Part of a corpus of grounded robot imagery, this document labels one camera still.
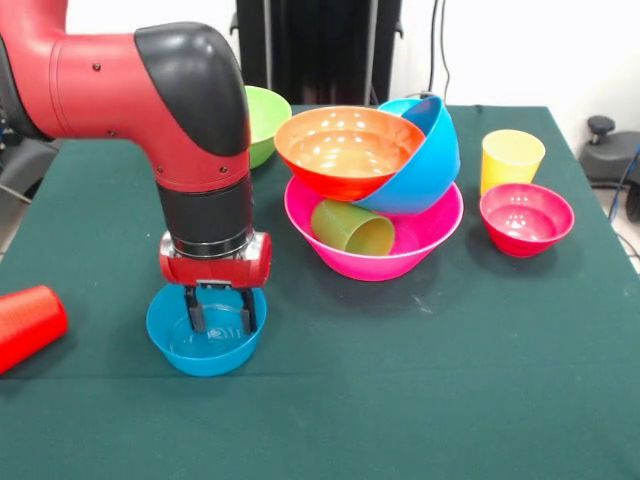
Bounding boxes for cable bundle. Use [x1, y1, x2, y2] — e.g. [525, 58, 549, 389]
[605, 142, 640, 224]

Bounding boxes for black wall cable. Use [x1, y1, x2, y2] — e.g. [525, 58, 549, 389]
[427, 0, 454, 101]

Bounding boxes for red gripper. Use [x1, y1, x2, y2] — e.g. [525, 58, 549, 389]
[159, 232, 274, 335]

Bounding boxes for black device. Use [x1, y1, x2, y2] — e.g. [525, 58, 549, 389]
[0, 112, 22, 147]

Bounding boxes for green cup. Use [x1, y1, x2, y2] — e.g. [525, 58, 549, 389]
[310, 199, 396, 257]

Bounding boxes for large blue bowl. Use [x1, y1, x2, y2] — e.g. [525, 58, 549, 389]
[352, 96, 462, 216]

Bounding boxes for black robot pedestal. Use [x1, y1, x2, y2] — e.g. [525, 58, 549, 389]
[230, 0, 404, 106]

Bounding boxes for small crimson bowl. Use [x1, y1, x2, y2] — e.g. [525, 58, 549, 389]
[479, 182, 576, 259]

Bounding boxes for dark green tablecloth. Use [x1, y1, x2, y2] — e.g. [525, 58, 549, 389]
[0, 102, 640, 480]

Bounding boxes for blue straight-sided bowl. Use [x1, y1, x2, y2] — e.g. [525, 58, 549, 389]
[145, 283, 268, 378]

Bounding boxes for red cup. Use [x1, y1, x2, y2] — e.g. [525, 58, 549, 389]
[0, 285, 69, 375]

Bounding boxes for small ribbed light blue bowl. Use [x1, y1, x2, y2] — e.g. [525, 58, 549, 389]
[376, 97, 429, 119]

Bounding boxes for large magenta bowl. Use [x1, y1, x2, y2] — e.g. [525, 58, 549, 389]
[283, 177, 465, 283]

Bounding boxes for orange bowl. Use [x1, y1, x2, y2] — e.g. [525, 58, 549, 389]
[273, 105, 427, 202]

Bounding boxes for yellow cup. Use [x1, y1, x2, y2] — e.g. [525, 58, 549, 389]
[480, 129, 546, 197]

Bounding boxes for green bowl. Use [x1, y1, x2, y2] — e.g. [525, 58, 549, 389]
[243, 85, 293, 170]

